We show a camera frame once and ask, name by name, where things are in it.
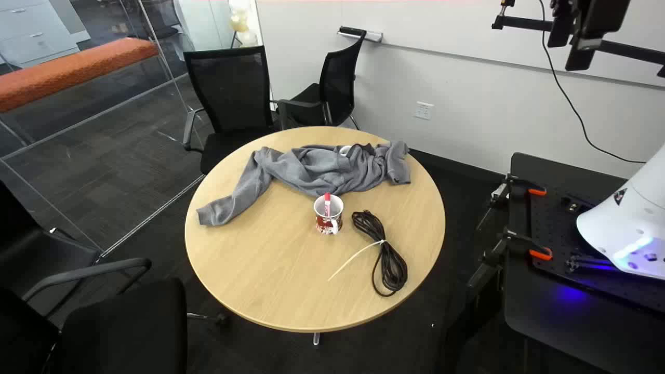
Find white zip tie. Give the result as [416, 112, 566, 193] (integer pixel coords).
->
[327, 237, 387, 282]

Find black coiled cable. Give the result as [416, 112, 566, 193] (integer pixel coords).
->
[350, 210, 412, 300]

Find thin black hanging cable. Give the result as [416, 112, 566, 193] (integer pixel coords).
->
[539, 0, 648, 166]

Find black office chair with armrests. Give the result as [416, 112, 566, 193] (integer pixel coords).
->
[0, 180, 101, 279]

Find black clamp orange handle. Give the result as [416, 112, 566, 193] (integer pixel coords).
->
[476, 172, 549, 234]
[464, 229, 558, 289]

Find orange bench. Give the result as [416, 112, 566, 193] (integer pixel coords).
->
[0, 35, 163, 115]

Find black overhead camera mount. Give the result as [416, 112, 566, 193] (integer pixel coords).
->
[490, 0, 665, 79]

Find black mesh office chair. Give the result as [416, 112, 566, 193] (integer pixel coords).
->
[180, 43, 278, 175]
[270, 25, 370, 133]

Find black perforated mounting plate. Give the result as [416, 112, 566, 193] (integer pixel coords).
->
[526, 189, 665, 315]

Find black office chair chrome legs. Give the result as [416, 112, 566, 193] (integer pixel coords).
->
[0, 256, 191, 374]

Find grey sweater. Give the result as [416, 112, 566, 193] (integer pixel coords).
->
[196, 139, 413, 229]

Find red mug white inside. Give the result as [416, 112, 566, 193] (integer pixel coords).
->
[311, 191, 347, 237]

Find white wall outlet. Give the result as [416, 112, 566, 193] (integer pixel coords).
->
[413, 100, 436, 122]

